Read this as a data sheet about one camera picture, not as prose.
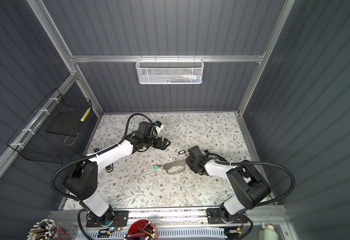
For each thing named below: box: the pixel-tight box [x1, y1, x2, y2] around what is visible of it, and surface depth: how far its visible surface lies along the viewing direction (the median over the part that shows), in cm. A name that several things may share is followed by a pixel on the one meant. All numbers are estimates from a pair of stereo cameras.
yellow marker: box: [80, 107, 91, 122], surface depth 82 cm
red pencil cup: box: [123, 219, 159, 240], surface depth 62 cm
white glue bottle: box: [258, 222, 279, 240], surface depth 66 cm
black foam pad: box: [46, 112, 84, 137], surface depth 80 cm
